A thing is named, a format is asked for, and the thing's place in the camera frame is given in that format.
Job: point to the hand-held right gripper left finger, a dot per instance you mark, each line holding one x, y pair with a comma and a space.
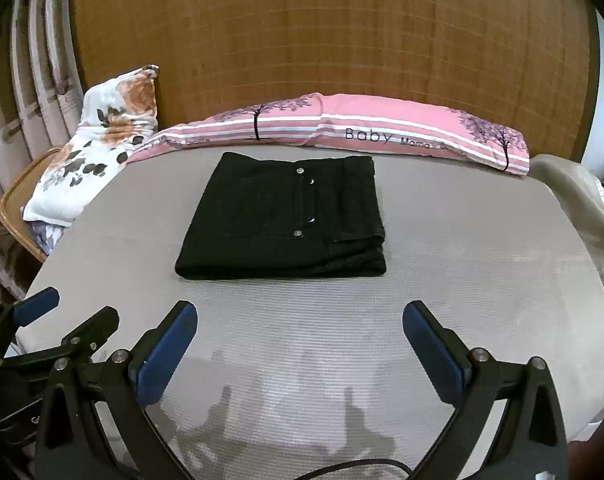
167, 355

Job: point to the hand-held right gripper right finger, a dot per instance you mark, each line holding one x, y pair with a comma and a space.
432, 355

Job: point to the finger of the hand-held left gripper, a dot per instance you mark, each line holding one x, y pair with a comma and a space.
37, 305
99, 322

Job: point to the black pants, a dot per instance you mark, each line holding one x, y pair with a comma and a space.
262, 220

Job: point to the grey floral cloth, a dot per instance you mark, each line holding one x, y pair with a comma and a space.
47, 235

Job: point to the wicker chair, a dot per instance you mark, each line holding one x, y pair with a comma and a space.
17, 192

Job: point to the grey ribbed bed mat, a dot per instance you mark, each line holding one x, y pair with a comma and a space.
307, 320

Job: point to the white floral pillow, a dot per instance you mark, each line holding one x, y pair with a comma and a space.
97, 150

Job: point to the beige curtain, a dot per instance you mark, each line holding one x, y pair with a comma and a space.
12, 110

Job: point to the beige satin blanket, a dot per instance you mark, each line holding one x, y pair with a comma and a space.
572, 195

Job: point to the pink striped pillow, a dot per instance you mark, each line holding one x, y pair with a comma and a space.
382, 120

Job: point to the wooden headboard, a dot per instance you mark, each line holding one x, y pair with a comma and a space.
332, 35

